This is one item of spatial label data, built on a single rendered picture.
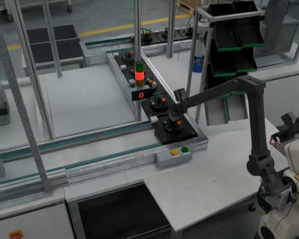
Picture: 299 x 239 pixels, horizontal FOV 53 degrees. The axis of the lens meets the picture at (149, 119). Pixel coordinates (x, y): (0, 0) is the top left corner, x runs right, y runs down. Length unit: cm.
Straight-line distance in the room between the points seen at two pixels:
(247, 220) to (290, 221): 108
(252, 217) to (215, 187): 106
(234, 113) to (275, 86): 105
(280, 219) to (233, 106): 77
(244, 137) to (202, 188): 56
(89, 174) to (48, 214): 33
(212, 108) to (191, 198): 62
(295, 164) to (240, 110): 73
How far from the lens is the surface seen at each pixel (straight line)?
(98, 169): 176
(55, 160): 191
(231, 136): 215
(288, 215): 175
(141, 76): 178
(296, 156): 147
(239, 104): 211
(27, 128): 146
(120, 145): 192
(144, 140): 195
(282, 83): 311
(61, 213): 191
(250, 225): 278
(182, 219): 166
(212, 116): 201
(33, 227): 197
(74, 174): 175
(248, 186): 187
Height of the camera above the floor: 226
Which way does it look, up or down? 39 degrees down
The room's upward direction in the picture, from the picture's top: 1 degrees clockwise
